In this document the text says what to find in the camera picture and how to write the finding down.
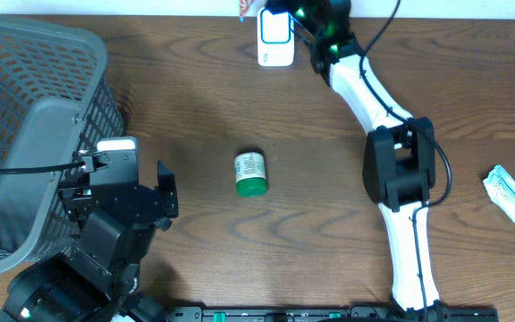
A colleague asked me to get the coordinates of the teal tissue packet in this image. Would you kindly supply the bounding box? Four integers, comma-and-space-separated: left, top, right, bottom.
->
483, 165, 515, 224

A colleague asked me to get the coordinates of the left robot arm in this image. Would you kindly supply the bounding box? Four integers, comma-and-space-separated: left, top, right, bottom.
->
0, 149, 179, 321

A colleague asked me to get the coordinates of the grey plastic shopping basket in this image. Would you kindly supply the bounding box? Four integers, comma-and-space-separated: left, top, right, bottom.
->
0, 14, 124, 274

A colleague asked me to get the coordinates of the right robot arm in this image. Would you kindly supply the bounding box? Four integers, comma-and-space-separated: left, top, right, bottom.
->
265, 0, 439, 318

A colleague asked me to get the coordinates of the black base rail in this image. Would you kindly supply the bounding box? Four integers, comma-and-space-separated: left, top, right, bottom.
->
165, 301, 499, 322

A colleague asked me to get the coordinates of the white barcode scanner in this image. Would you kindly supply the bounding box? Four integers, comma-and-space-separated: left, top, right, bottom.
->
257, 7, 295, 67

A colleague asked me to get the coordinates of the white bottle green cap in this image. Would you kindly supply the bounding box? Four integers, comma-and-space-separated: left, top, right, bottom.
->
234, 152, 267, 198

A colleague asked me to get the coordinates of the red chocolate bar wrapper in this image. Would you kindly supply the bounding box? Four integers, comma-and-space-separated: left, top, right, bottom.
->
239, 0, 254, 21

